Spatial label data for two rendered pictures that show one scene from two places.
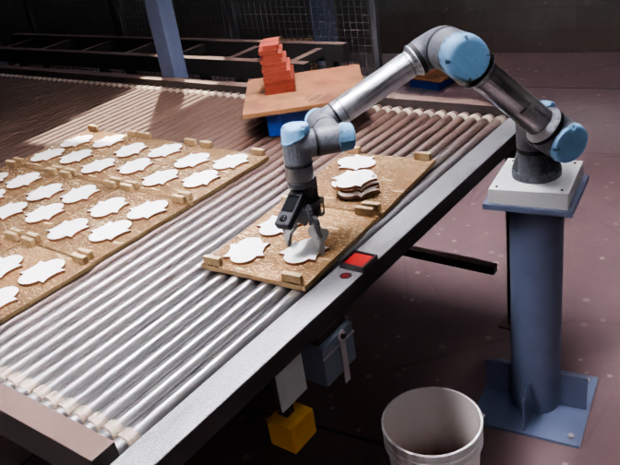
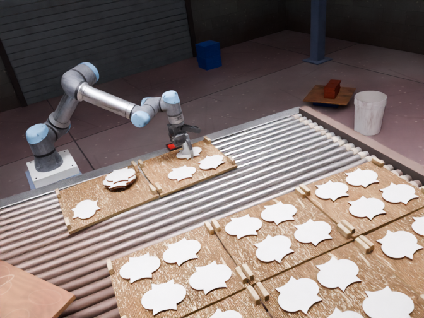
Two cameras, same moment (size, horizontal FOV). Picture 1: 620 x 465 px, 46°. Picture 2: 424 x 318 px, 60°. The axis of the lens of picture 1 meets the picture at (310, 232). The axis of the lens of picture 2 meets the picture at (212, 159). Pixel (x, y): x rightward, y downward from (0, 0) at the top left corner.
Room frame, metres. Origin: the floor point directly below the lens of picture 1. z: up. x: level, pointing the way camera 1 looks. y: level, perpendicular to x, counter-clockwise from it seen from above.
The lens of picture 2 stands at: (3.17, 0.99, 1.92)
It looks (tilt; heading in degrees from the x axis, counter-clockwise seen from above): 31 degrees down; 210
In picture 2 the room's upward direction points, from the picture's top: 8 degrees counter-clockwise
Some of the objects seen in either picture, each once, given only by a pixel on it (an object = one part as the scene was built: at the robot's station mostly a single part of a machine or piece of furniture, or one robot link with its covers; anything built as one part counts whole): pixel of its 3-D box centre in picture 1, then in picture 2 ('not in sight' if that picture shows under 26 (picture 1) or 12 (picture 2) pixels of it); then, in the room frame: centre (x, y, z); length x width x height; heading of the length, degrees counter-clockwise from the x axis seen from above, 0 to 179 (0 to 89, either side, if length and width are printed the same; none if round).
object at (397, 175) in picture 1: (362, 181); (105, 195); (2.18, -0.20, 0.93); 0.41 x 0.35 x 0.02; 145
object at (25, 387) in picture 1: (276, 215); (168, 199); (2.09, 0.10, 0.90); 1.95 x 0.05 x 0.05; 140
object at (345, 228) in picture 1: (292, 241); (185, 165); (1.84, 0.05, 0.93); 0.41 x 0.35 x 0.02; 144
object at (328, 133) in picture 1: (331, 137); (152, 106); (1.82, -0.10, 1.23); 0.11 x 0.11 x 0.08; 10
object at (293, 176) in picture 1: (298, 172); (176, 118); (1.78, 0.01, 1.16); 0.08 x 0.08 x 0.05
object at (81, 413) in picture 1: (327, 225); (156, 179); (1.96, -0.05, 0.90); 1.95 x 0.05 x 0.05; 140
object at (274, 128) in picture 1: (304, 108); not in sight; (2.91, -0.06, 0.97); 0.31 x 0.31 x 0.10; 87
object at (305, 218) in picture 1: (304, 200); (178, 132); (1.78, 0.00, 1.08); 0.09 x 0.08 x 0.12; 144
